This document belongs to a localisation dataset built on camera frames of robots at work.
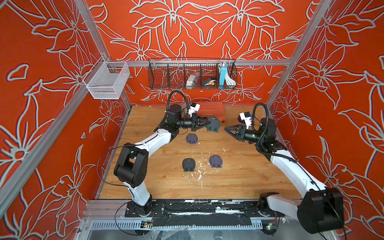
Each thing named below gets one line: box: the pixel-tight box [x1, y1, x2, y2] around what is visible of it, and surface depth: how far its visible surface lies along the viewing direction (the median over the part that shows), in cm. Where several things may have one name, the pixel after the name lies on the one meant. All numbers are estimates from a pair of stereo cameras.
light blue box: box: [219, 67, 228, 89], surface depth 90 cm
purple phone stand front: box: [209, 154, 223, 169], surface depth 90 cm
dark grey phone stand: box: [205, 116, 221, 133], surface depth 76 cm
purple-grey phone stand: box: [186, 133, 198, 145], surface depth 102 cm
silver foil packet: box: [186, 72, 200, 90], surface depth 93 cm
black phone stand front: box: [182, 158, 196, 172], surface depth 90 cm
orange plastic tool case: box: [190, 101, 226, 123], surface depth 113 cm
